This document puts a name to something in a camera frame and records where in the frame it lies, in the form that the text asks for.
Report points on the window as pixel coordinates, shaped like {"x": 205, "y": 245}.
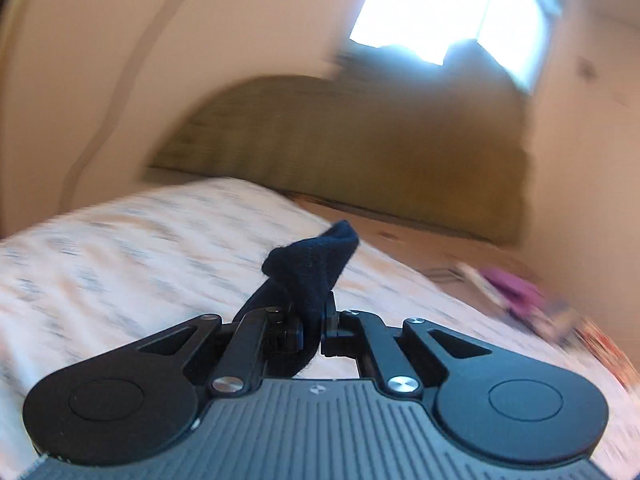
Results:
{"x": 514, "y": 32}

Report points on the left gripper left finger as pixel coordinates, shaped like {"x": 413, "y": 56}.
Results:
{"x": 266, "y": 343}

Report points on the purple pink garment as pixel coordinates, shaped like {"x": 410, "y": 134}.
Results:
{"x": 523, "y": 297}

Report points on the grey navy knit sweater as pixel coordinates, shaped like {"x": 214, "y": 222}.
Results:
{"x": 300, "y": 279}

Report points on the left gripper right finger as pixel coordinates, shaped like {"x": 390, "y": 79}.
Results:
{"x": 384, "y": 370}

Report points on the olive green upholstered headboard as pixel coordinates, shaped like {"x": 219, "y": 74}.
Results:
{"x": 435, "y": 145}

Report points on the white script print quilt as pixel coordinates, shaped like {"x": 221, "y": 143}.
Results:
{"x": 91, "y": 281}

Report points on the red floral fabric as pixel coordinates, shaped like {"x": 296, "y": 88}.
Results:
{"x": 601, "y": 346}

